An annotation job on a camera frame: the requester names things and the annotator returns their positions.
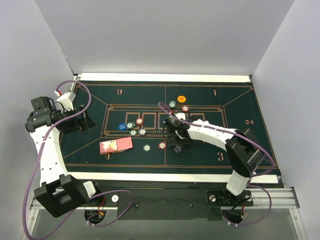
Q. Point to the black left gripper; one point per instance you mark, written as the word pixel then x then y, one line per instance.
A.
pixel 75 122

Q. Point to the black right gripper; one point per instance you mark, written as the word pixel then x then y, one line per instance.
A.
pixel 176 139

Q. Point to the blue poker chip stack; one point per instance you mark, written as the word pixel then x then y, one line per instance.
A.
pixel 177 150

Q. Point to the red poker chip stack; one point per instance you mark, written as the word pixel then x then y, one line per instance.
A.
pixel 162 145

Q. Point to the blue chip position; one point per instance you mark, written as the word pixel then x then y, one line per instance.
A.
pixel 142 132

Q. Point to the green poker chip stack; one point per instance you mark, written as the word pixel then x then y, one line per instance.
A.
pixel 146 147

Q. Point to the red chips position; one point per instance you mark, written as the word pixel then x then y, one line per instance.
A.
pixel 139 121

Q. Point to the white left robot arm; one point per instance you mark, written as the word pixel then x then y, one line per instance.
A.
pixel 59 192

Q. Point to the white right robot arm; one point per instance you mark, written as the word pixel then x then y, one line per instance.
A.
pixel 242 151

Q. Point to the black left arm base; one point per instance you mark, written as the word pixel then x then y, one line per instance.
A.
pixel 107 200

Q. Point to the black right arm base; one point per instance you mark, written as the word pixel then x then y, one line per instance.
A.
pixel 223 198

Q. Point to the orange dealer button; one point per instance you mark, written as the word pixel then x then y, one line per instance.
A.
pixel 181 99

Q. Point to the blue small blind button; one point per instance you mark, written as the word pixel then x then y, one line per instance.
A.
pixel 122 127

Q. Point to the green poker table mat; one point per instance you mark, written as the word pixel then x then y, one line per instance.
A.
pixel 228 105

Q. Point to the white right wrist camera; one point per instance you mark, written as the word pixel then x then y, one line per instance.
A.
pixel 181 116

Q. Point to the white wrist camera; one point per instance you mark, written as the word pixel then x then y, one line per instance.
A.
pixel 66 101
pixel 181 116

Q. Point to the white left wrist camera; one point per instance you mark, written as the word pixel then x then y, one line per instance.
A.
pixel 66 101

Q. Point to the aluminium frame rail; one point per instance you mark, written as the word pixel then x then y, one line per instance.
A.
pixel 158 211

